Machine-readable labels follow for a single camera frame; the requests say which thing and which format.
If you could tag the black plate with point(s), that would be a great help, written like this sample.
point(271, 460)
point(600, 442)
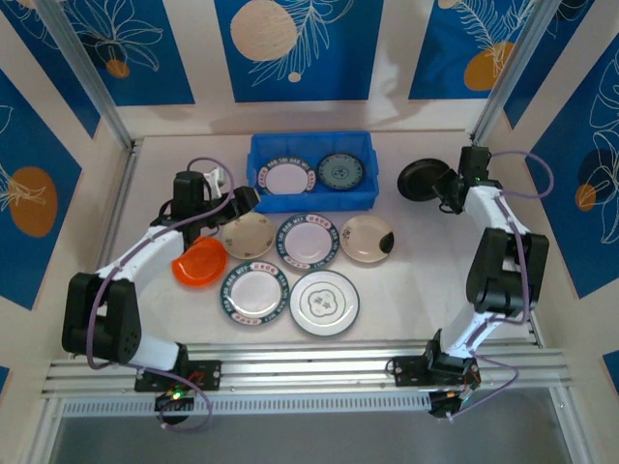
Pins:
point(418, 179)

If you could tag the blue floral wall panel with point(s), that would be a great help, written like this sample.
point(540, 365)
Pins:
point(435, 58)
point(556, 217)
point(556, 58)
point(145, 58)
point(338, 72)
point(29, 145)
point(48, 72)

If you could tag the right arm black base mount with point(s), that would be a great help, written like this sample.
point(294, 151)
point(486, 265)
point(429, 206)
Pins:
point(406, 372)

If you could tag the dark teal patterned plate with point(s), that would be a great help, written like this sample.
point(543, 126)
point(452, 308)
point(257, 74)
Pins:
point(341, 171)

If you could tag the black control board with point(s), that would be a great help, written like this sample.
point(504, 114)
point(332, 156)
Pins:
point(174, 398)
point(447, 403)

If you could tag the green rimmed lettered plate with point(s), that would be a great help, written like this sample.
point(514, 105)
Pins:
point(305, 241)
point(285, 176)
point(254, 292)

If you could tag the beige floral plate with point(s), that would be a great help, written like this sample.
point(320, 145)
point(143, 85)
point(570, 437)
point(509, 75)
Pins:
point(249, 237)

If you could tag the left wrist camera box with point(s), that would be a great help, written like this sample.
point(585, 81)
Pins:
point(213, 180)

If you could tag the aluminium rail frame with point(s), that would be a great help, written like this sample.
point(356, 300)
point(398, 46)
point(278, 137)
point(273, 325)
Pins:
point(309, 372)

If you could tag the blue plastic bin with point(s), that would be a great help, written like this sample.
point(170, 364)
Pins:
point(309, 200)

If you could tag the aluminium corner post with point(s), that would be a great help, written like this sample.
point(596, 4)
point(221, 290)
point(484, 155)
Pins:
point(508, 63)
point(82, 53)

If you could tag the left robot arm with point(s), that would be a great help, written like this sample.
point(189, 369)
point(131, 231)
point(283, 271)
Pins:
point(111, 314)

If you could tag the white plate green clover motif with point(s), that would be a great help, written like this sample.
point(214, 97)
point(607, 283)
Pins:
point(325, 302)

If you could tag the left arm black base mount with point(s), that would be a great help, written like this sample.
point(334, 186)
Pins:
point(208, 374)

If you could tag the orange plate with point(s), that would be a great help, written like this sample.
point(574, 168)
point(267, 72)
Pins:
point(203, 266)

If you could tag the beige plate with dark blotch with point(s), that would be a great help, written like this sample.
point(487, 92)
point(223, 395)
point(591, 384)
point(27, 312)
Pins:
point(360, 239)

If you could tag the aluminium table side rail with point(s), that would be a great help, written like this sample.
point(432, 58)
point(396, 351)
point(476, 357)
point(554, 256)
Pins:
point(533, 328)
point(123, 188)

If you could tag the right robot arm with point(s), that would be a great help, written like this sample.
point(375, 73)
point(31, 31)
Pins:
point(503, 275)

